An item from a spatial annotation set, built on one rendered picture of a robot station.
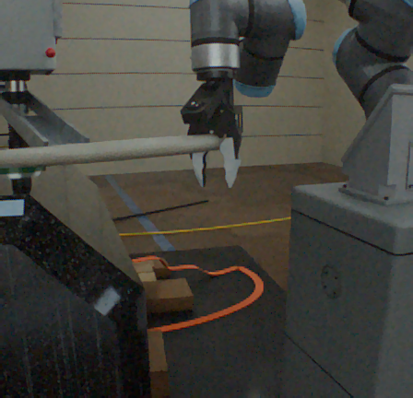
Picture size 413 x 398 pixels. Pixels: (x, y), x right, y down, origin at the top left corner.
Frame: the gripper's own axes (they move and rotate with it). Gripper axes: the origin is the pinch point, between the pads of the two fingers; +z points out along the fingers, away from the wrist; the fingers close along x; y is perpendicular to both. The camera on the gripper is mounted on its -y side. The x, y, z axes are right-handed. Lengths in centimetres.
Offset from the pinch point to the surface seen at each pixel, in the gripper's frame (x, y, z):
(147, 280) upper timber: 75, 104, 64
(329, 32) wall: 36, 695, -170
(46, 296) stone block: 36.3, -8.1, 24.4
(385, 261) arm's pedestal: -31.4, 8.5, 15.9
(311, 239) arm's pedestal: -14.2, 28.1, 17.7
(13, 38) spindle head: 71, 23, -39
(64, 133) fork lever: 51, 21, -10
